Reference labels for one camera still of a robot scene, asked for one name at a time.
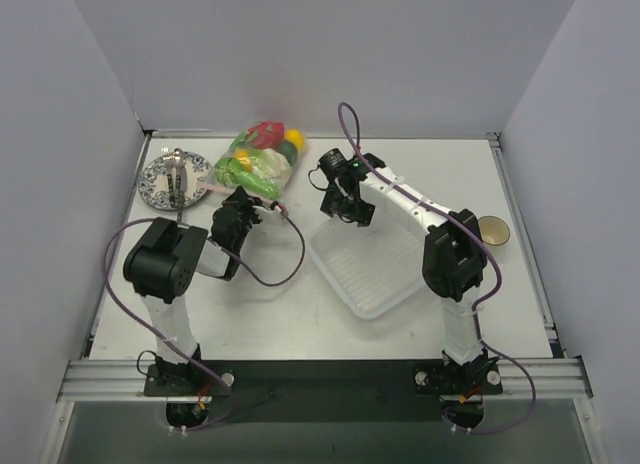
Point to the white fake cauliflower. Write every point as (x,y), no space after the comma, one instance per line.
(269,164)

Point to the metal spoon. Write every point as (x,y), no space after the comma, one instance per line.
(179,166)

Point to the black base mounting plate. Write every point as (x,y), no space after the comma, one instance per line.
(320,406)

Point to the clear zip top bag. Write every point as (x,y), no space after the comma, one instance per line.
(240,143)

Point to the aluminium front rail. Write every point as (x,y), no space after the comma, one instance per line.
(124,380)

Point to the blue patterned plate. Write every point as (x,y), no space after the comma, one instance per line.
(153,182)

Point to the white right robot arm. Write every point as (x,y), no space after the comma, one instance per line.
(453,257)

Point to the green fake watermelon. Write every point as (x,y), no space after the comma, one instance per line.
(289,151)

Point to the cream mug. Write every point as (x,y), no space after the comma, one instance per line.
(494,230)

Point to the metal fork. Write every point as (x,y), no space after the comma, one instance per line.
(168,162)

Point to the red fake dragon fruit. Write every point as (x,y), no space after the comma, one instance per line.
(265,134)

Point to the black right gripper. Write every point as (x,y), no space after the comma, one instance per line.
(347,206)

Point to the white plastic basket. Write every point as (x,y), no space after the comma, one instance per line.
(372,269)

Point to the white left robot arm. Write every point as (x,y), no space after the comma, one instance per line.
(162,265)

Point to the yellow fake lemon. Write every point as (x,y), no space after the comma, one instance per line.
(295,137)

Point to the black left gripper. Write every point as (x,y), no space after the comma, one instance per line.
(245,207)

